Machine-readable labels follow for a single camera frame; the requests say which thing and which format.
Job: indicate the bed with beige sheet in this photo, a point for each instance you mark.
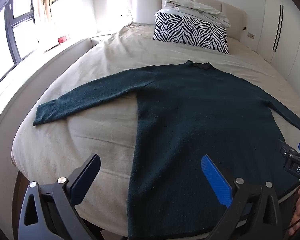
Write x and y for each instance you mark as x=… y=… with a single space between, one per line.
x=90 y=130

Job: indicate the black framed window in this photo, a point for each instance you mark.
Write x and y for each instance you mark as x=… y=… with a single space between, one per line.
x=17 y=22

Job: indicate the small red box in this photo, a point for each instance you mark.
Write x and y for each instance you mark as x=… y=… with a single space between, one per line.
x=61 y=39

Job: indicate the beige padded headboard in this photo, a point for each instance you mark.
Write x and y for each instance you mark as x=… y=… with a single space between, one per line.
x=145 y=5

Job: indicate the dark teal knit sweater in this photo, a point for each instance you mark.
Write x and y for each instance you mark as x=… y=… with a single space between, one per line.
x=190 y=120

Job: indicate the zebra print pillow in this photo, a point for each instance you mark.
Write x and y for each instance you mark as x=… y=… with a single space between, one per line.
x=190 y=31

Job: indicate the beige curtain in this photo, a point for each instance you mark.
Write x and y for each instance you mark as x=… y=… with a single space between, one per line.
x=42 y=2

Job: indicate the wall socket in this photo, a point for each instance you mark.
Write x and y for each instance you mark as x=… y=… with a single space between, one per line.
x=251 y=35

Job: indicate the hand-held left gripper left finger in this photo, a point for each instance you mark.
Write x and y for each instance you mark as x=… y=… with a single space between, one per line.
x=86 y=178

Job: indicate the folded white duvet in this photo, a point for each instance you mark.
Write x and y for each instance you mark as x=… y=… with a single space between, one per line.
x=197 y=8

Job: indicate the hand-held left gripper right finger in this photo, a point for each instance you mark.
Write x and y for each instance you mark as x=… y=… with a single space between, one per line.
x=216 y=180

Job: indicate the white wardrobe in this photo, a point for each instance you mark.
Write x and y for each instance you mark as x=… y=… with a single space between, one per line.
x=282 y=30

